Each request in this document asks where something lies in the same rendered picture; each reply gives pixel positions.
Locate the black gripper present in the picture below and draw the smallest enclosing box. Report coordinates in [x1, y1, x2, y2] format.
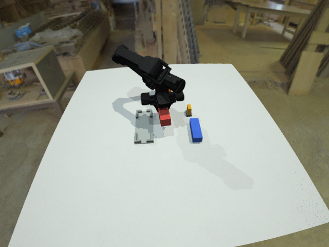
[141, 85, 185, 112]

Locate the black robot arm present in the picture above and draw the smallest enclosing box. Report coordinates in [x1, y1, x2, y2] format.
[112, 44, 186, 109]

